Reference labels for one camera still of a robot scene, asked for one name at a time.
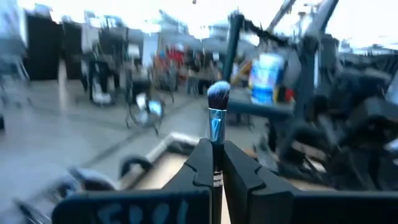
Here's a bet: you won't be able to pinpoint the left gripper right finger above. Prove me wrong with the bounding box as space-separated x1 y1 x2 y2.
223 139 398 224

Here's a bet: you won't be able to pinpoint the blue white yellow canister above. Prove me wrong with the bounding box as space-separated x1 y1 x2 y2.
250 52 285 105

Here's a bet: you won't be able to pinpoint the black brush white-tipped bristles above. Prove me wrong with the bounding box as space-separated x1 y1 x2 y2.
206 80 231 224

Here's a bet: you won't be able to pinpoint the black pole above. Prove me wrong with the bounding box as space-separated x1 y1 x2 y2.
222 12 246 82

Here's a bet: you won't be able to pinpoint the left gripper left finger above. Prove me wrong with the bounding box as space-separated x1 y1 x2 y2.
52 138 215 224

